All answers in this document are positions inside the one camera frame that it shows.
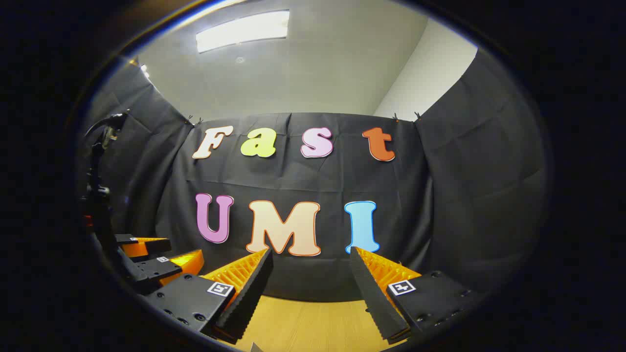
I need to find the ceiling light panel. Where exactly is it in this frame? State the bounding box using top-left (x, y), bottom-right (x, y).
top-left (196, 10), bottom-right (291, 53)

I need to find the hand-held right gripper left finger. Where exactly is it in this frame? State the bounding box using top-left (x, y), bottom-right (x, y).
top-left (145, 248), bottom-right (274, 345)

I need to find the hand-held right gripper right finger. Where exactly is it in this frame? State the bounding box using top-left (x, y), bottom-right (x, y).
top-left (349, 246), bottom-right (490, 344)

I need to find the black backdrop cloth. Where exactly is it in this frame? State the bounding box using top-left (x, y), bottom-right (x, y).
top-left (81, 49), bottom-right (548, 304)

